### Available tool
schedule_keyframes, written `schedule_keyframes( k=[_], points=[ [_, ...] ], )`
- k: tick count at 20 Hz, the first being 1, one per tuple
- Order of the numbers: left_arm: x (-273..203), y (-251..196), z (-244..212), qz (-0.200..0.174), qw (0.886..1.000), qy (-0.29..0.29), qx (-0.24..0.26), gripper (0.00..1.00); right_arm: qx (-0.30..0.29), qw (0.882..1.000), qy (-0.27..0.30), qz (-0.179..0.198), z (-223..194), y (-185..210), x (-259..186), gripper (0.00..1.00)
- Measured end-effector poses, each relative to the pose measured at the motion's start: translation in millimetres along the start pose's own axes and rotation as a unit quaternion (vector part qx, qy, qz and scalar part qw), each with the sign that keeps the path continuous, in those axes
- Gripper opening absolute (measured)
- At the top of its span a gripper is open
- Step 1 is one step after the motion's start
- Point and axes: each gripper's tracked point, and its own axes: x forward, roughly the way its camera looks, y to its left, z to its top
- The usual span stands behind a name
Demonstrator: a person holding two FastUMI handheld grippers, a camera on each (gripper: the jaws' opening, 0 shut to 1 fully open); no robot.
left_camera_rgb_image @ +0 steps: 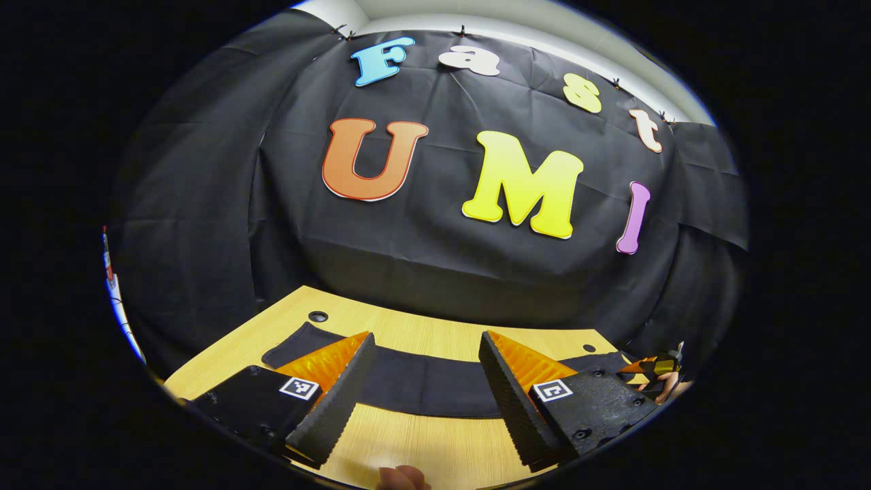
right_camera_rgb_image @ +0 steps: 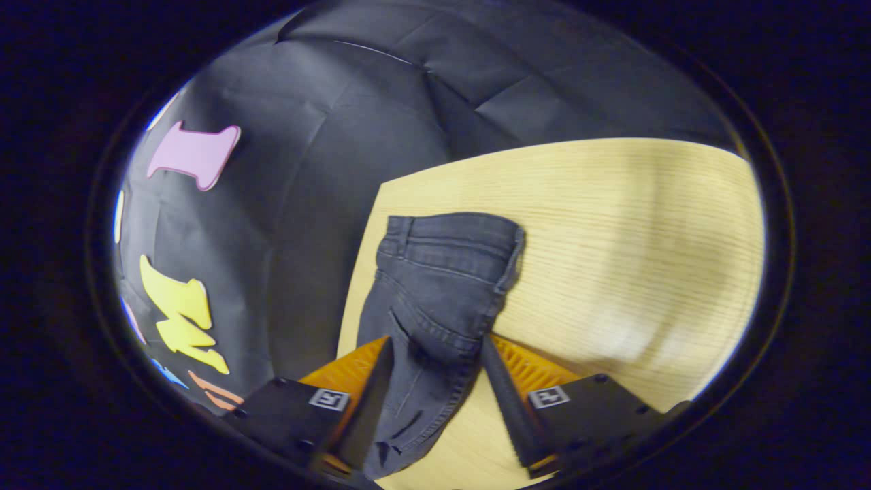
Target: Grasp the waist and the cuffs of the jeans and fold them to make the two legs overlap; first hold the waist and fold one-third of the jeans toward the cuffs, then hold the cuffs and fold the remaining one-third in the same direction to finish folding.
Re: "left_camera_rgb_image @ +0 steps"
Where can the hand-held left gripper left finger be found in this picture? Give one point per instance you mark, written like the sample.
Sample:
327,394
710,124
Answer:
340,401

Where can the black backdrop cloth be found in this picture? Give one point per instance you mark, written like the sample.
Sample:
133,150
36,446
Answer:
435,265

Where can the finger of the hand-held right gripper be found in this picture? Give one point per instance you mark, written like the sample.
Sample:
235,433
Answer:
638,366

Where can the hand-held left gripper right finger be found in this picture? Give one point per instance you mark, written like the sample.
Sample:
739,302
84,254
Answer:
510,401

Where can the black jeans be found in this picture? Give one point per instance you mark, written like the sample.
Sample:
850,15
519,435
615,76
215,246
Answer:
422,384

